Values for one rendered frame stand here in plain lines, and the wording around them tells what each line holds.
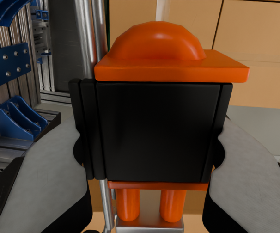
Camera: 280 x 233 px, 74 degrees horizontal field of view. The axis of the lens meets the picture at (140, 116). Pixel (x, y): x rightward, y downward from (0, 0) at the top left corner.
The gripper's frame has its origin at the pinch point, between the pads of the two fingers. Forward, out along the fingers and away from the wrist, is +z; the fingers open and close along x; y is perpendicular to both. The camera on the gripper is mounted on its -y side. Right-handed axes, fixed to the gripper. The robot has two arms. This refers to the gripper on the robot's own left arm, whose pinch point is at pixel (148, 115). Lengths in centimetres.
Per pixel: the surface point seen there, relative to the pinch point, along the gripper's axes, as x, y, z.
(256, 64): 43, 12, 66
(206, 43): 22, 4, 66
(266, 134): 98, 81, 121
